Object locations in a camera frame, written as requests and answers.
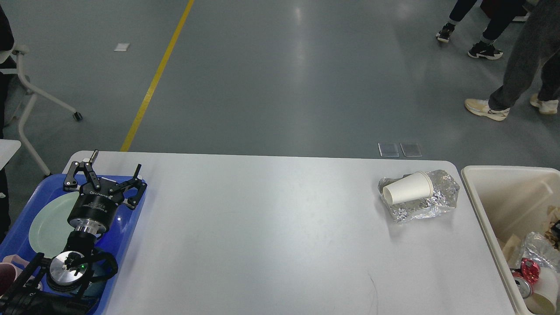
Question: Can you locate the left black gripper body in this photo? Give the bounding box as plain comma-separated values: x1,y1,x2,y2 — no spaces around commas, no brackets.
66,178,130,235

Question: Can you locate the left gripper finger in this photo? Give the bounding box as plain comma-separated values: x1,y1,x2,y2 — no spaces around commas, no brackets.
108,164,147,210
63,149,101,192

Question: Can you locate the brown paper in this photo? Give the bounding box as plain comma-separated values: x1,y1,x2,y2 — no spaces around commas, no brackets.
543,206,560,249

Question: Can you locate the aluminium foil sheet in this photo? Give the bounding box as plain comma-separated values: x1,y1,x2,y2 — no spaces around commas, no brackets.
515,232,560,273

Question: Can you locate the red snack wrapper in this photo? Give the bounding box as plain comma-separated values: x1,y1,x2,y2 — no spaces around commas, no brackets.
510,258,540,299

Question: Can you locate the light green plate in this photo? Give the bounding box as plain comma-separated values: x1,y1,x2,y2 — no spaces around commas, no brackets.
28,192,80,259

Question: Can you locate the large brown paper bag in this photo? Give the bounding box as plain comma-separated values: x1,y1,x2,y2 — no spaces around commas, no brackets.
498,234,522,266

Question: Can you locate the white paper cup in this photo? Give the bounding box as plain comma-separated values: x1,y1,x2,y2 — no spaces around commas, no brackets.
381,171,434,205
524,268,559,315

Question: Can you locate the pink home mug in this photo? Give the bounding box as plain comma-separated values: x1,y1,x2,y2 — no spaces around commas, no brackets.
0,255,29,296

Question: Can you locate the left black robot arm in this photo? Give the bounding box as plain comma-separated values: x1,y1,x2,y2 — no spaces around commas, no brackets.
1,151,148,315

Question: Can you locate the beige plastic bin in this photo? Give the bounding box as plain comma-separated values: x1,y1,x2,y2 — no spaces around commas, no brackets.
461,165,560,315

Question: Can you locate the dark teal home mug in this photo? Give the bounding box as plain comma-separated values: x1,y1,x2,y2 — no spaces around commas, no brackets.
82,248,118,299

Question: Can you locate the white side table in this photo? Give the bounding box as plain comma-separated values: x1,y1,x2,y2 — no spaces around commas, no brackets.
0,139,21,169

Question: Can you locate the small crumpled foil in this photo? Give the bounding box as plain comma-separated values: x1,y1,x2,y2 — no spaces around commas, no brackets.
378,170,460,223

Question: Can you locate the lying white paper cup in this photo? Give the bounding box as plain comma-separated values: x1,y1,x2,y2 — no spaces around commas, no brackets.
381,171,434,205

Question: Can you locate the seated person in black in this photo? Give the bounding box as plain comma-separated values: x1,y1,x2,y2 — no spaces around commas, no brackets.
0,8,15,241

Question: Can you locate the person in grey trousers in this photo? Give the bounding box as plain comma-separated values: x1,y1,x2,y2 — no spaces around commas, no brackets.
464,0,560,121

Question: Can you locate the person in dark trousers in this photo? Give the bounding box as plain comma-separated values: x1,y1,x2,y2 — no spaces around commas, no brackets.
436,0,525,60

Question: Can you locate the white chair frame left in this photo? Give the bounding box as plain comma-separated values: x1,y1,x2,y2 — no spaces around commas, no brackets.
1,44,83,177

